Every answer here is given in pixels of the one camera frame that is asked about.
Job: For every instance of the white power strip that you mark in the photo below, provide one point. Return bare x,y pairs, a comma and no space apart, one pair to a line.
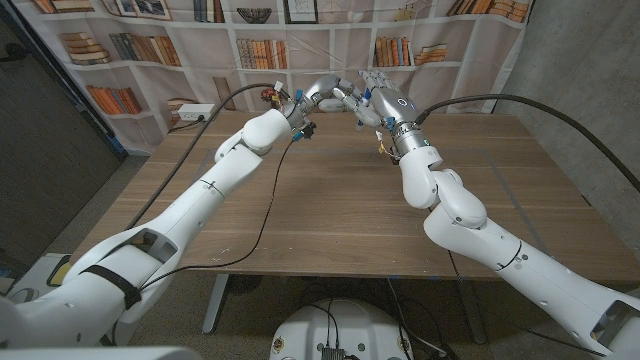
195,112

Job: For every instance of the white metal table leg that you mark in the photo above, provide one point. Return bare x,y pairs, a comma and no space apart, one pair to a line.
472,315
215,305

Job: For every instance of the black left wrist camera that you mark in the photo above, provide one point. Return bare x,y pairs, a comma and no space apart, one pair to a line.
306,131

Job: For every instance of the grey heat sink module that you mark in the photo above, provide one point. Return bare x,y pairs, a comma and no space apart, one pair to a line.
332,354

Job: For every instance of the black ribbed round base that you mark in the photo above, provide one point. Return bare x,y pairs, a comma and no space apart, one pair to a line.
245,282

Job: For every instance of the dark grey door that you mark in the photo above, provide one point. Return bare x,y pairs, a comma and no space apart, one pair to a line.
50,150

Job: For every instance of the printed bookshelf backdrop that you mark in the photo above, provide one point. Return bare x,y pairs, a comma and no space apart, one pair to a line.
200,55

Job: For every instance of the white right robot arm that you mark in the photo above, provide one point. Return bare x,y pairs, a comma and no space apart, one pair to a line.
465,220

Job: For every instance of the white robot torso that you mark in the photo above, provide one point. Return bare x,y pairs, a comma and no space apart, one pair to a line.
350,330

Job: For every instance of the white board with yellow patch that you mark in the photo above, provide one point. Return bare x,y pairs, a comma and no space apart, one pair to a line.
60,272

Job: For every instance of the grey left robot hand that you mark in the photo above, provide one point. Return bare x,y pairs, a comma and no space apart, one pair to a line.
325,87

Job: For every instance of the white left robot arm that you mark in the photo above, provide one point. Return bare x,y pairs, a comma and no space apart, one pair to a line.
200,200

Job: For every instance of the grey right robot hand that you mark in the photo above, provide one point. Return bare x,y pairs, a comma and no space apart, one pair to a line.
395,105

